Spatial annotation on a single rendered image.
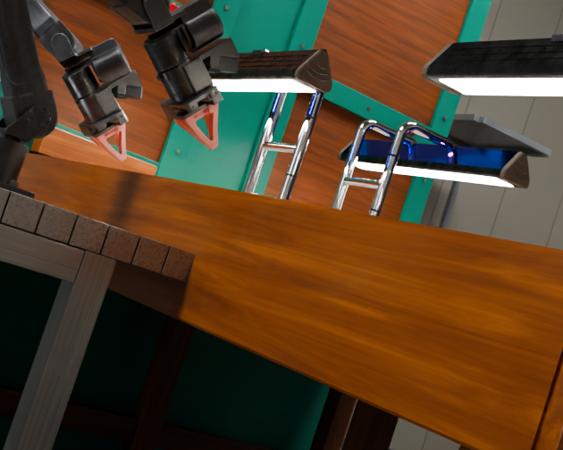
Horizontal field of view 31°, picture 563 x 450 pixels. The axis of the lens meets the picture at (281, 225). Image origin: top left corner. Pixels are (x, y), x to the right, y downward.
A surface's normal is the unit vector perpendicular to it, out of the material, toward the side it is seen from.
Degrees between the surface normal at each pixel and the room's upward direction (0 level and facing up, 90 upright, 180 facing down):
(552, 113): 90
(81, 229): 90
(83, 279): 90
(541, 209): 90
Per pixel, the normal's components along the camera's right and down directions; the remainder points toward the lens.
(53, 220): 0.52, 0.11
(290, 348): -0.79, -0.30
